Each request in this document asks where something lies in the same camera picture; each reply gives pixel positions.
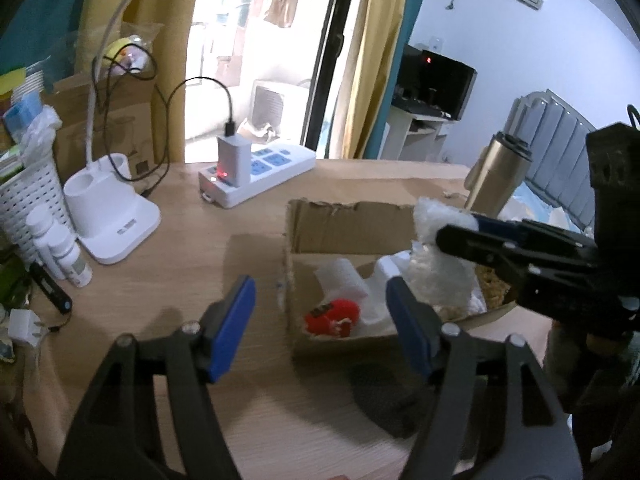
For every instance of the black computer monitor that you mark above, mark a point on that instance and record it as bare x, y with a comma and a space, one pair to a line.
450, 87
412, 72

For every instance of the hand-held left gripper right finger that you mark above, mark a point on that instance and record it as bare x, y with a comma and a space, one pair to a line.
407, 325

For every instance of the white plastic basket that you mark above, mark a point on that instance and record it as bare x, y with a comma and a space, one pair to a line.
30, 185

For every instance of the white power strip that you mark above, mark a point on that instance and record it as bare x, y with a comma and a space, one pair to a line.
272, 165

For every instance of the blue pack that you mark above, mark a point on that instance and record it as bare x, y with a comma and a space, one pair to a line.
22, 112

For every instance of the white wall socket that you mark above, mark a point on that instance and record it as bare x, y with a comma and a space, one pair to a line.
430, 43

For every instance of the cardboard box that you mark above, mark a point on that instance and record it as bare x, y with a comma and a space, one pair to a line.
345, 225

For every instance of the steel tumbler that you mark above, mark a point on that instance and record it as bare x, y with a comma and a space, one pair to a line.
495, 177

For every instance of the white balcony appliance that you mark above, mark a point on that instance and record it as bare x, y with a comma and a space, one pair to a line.
270, 105

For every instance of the blue printed blanket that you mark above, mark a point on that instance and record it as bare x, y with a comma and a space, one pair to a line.
532, 195

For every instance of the white pill bottle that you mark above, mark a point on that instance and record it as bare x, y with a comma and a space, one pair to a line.
77, 267
57, 247
39, 225

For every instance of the grey bed headboard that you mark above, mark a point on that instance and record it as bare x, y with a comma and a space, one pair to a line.
550, 160

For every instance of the green round item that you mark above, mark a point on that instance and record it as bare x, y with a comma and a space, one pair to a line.
11, 277

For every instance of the red plush toy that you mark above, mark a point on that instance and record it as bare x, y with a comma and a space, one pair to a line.
332, 317

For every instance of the black door frame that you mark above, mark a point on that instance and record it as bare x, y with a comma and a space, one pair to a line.
332, 60

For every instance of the white charger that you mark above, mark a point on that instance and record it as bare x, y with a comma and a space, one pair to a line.
232, 160

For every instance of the white plug adapter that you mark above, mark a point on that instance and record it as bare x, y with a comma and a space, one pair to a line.
25, 327

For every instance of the white plastic bag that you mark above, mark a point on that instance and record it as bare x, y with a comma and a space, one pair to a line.
45, 130

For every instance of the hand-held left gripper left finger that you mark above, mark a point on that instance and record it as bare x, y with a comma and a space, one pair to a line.
232, 330

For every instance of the brown paper bag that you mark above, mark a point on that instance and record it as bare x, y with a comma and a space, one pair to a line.
122, 125

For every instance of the black handheld tool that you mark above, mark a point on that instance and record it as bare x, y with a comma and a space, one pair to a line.
50, 287

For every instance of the yellow toy in clear ball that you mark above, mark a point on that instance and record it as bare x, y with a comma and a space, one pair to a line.
127, 55

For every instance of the white computer desk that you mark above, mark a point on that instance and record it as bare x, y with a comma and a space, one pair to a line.
415, 132

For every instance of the bubble wrap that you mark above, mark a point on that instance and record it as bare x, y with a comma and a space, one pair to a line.
440, 270

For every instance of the brown bear plush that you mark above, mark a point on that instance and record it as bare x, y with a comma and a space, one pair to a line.
492, 285

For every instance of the white desk lamp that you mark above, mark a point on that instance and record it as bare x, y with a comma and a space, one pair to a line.
112, 210

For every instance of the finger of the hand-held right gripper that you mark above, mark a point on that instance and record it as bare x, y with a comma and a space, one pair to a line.
470, 242
505, 225

